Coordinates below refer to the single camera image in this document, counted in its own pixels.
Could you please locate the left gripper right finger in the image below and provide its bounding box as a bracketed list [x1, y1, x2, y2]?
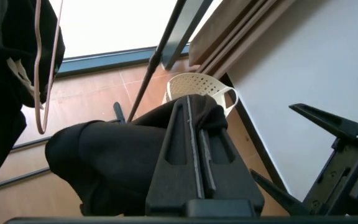
[197, 129, 265, 217]

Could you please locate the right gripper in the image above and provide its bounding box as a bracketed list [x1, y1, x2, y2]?
[249, 103, 358, 216]

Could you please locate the black garment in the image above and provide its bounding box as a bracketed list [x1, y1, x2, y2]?
[44, 94, 229, 217]

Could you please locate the black clothes rack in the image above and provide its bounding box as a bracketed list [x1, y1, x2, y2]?
[0, 0, 188, 220]

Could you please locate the window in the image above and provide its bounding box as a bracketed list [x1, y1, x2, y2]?
[48, 0, 223, 78]

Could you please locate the white laundry basket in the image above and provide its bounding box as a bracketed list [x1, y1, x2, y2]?
[162, 72, 239, 118]

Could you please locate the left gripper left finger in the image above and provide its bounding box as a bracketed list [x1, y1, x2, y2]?
[145, 96, 205, 217]

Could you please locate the pink clothes hanger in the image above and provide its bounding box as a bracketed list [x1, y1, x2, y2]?
[34, 0, 64, 135]

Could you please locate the brown curtain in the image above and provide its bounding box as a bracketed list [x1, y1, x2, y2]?
[188, 0, 296, 80]

